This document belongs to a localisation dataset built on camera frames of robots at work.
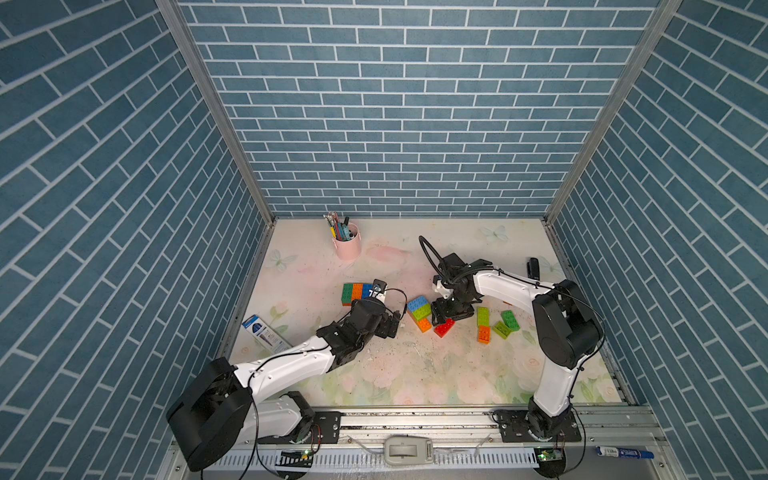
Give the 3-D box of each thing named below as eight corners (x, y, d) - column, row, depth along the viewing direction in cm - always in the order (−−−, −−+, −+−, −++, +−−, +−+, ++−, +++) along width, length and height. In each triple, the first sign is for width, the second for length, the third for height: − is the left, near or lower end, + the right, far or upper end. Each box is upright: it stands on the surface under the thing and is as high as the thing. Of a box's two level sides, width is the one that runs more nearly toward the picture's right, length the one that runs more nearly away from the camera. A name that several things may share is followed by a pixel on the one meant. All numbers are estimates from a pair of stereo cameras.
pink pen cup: (337, 260, 110) (332, 240, 101) (340, 243, 115) (335, 222, 106) (358, 260, 110) (355, 240, 101) (360, 244, 115) (357, 223, 106)
